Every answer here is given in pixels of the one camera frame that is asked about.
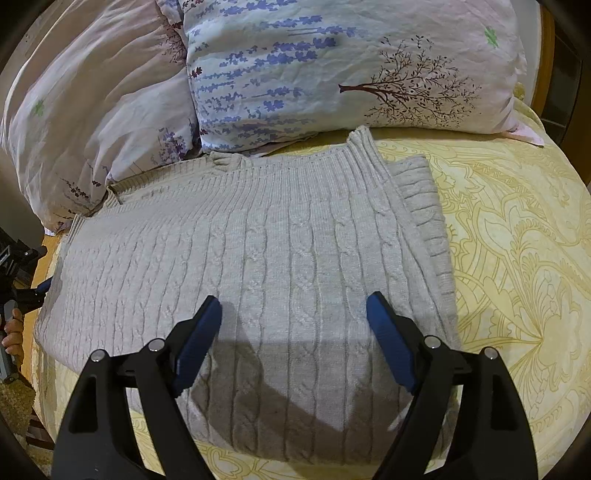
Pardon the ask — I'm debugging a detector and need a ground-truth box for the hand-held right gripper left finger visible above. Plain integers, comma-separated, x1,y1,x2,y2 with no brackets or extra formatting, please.
51,295,223,480

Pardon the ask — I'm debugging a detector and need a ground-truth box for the white pillow with tree print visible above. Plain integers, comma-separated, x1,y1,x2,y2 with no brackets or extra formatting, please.
178,0,546,157

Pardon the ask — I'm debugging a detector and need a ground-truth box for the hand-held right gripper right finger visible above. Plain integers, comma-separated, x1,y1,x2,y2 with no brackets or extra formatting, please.
366,291,539,480

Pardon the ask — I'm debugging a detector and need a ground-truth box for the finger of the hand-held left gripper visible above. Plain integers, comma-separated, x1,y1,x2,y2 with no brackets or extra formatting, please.
25,278,54,306

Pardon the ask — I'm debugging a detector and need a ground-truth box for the person's left hand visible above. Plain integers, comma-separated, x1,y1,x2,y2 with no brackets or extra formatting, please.
0,306,25,361

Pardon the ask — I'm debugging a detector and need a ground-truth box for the pink floral pillow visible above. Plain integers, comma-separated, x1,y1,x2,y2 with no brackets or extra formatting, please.
0,0,200,232

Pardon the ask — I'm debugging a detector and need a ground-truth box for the wooden chair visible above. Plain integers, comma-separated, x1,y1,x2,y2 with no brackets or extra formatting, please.
25,406,57,450

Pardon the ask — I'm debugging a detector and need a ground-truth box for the wooden headboard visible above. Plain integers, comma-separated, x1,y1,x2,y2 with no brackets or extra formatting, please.
529,7,585,145

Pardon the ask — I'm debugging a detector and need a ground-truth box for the beige cable-knit sweater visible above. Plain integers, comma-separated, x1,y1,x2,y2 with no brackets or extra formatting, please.
34,124,463,465

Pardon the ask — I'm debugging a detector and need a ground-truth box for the yellow patterned bedspread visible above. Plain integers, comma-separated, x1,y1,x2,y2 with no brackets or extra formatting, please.
28,98,591,480

